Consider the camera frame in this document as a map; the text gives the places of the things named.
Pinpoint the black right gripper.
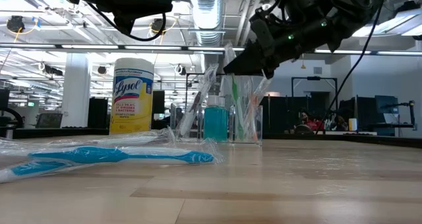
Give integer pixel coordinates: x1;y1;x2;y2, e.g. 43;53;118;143
224;0;334;80

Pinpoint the black camera with yellow cable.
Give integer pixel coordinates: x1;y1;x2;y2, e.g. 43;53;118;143
150;18;167;34

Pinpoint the clear acrylic organizer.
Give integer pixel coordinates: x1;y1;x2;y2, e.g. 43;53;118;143
167;102;264;146

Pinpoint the black aluminium table frame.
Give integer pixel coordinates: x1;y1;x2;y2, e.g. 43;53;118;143
0;126;422;149

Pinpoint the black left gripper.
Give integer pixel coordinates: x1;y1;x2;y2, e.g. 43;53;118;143
95;0;174;36

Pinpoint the black cabinet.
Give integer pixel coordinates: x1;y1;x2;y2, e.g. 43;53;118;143
88;96;109;129
152;90;166;121

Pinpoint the black background rig frame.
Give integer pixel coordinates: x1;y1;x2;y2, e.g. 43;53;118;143
291;76;338;132

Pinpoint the person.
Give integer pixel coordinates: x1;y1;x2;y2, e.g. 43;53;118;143
332;115;346;131
296;109;322;132

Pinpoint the Lysol wipes canister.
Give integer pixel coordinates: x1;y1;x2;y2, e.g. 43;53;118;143
109;57;155;135

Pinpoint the long LED light bar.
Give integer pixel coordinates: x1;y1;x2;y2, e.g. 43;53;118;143
0;43;422;56

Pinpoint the black left wrist camera cable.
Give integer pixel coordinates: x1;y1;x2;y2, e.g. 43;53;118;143
86;2;168;43

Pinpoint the purple toothbrush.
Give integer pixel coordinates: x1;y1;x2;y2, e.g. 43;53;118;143
176;63;220;138

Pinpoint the orange toothbrush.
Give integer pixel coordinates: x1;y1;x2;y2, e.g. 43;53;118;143
245;77;272;143
243;75;264;142

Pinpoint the teal mouthwash bottle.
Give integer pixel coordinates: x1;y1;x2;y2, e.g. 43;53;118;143
203;95;222;142
218;97;230;142

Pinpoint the silver ventilation duct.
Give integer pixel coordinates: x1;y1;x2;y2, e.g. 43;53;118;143
188;0;226;74

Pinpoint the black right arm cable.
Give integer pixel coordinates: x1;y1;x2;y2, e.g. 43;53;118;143
316;5;386;135

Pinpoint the dark computer monitor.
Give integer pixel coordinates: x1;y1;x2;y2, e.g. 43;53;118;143
375;94;400;125

